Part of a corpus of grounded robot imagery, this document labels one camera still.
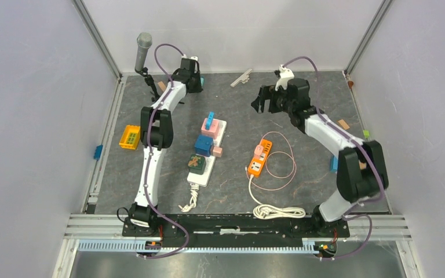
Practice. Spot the pink cube socket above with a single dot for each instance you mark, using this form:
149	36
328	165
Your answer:
214	129

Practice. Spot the small pink charger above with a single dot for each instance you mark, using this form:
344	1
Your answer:
259	152

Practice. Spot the black tripod mic stand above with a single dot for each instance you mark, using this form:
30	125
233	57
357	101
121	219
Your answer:
179	75

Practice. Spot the blue cube socket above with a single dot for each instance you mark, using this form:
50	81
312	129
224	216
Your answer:
203	145

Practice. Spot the white plastic bracket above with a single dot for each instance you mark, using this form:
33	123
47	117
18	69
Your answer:
243	78

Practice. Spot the tan wooden block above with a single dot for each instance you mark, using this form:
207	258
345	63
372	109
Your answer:
162	86

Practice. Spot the dark green socket cube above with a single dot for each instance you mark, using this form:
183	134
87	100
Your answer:
197	164

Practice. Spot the light blue adapter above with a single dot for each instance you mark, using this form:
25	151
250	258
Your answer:
209	120

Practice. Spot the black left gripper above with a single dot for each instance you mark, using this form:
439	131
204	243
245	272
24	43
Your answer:
199	88

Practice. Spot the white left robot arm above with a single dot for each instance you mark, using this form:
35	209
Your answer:
157	136

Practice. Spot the white multicolour power strip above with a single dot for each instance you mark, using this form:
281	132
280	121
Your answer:
202	180

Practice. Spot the small mauve cube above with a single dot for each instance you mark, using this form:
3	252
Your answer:
217	151

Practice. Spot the orange power strip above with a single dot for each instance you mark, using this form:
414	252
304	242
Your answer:
256	165

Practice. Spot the blue clip on rail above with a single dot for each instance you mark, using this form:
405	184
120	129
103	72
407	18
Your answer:
97	152

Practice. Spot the grey microphone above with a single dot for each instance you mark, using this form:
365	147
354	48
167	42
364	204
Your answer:
144	42

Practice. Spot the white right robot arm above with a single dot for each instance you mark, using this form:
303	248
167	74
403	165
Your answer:
361	173

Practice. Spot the tan block right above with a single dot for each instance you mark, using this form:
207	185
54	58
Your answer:
344	124

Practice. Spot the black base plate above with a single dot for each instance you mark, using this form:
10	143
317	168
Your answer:
236	230

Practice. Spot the yellow toy crate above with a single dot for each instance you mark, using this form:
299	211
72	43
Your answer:
130	137

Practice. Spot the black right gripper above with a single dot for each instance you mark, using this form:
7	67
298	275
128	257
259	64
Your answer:
267	92

